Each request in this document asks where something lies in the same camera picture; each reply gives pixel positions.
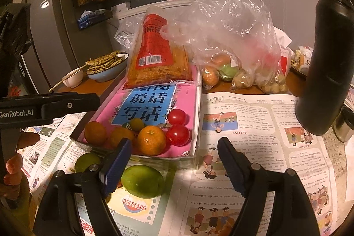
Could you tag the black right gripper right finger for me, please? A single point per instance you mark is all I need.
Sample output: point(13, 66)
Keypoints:
point(292, 212)

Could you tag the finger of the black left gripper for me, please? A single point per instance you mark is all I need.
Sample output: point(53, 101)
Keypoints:
point(49, 105)
point(16, 35)

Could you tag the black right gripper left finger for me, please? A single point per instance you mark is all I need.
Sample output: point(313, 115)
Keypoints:
point(58, 213)

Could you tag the orange tangerine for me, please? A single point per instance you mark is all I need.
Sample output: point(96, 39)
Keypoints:
point(95, 133)
point(151, 141)
point(117, 135)

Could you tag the green mango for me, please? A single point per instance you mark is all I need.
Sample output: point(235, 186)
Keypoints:
point(143, 181)
point(86, 160)

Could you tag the small brown-green fruit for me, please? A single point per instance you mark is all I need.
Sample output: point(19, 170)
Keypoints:
point(137, 124)

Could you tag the red cherry tomato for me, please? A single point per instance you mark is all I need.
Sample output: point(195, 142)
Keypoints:
point(177, 117)
point(178, 135)

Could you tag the person's left hand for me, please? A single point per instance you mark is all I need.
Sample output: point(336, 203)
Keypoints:
point(10, 185)

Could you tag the small white bowl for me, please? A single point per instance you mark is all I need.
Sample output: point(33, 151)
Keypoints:
point(74, 78)

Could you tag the wooden chopsticks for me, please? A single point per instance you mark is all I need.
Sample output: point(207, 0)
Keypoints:
point(61, 82)

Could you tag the grey refrigerator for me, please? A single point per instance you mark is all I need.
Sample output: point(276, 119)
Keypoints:
point(59, 45)

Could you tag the blue bowl of flatbreads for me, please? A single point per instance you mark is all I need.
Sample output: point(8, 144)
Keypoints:
point(107, 67)

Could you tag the English student newspaper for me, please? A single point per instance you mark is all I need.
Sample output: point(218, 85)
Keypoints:
point(198, 198)

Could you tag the pink blue Chinese book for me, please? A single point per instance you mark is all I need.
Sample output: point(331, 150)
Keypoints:
point(155, 103)

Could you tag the red-labelled snack bag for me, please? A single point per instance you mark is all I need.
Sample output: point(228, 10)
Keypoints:
point(155, 60)

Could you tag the black thermos flask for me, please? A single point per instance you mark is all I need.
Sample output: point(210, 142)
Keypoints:
point(331, 67)

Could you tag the white medicine bottle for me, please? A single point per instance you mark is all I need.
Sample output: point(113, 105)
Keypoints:
point(304, 61)

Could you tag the clear plastic bag of fruit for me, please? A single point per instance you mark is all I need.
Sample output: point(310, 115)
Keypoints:
point(228, 40)

